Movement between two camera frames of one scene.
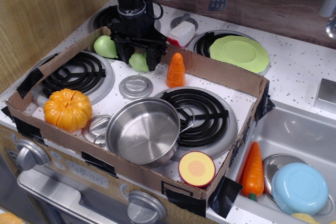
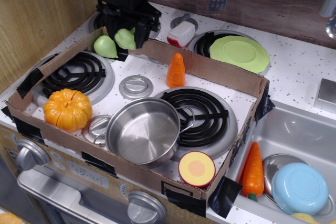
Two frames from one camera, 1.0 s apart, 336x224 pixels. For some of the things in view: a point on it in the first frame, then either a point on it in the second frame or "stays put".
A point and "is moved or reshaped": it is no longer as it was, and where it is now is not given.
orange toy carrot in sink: [253, 182] stays put
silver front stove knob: [95, 129] stays put
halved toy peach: [197, 169] stays put
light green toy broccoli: [138, 62] is moved or reshaped
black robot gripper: [139, 31] → [129, 2]
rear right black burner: [205, 43] stays put
